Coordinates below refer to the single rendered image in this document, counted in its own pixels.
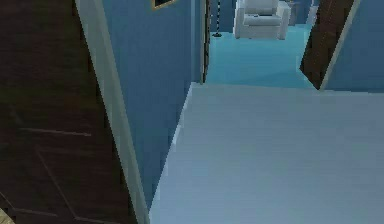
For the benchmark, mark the white armchair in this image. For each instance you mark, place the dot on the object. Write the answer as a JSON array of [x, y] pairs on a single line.
[[261, 21]]

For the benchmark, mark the gold framed wall picture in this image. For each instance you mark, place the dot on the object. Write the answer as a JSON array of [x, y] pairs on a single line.
[[161, 2]]

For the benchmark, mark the dark brown room door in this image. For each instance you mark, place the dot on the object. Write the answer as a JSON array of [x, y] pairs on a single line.
[[50, 110], [325, 40], [206, 36]]

